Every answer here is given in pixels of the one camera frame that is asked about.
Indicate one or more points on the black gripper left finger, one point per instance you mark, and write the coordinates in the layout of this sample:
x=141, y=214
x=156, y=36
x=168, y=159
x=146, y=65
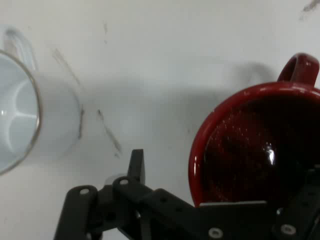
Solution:
x=87, y=212

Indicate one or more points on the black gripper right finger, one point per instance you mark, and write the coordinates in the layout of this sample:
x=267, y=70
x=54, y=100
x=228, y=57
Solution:
x=305, y=212

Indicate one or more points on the white enamel mug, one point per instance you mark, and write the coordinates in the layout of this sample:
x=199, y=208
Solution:
x=57, y=112

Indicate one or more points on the red enamel mug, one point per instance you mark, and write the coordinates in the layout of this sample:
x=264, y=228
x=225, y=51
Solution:
x=225, y=112

